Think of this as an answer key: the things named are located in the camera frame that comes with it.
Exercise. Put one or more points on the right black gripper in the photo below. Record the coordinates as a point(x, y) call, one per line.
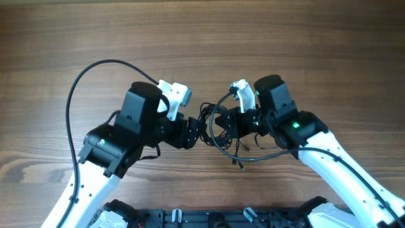
point(231, 123)

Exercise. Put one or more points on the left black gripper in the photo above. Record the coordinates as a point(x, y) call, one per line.
point(183, 135)

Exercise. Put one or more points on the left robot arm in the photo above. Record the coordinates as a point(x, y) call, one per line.
point(149, 116)

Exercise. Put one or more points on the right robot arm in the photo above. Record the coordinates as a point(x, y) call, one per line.
point(266, 108)

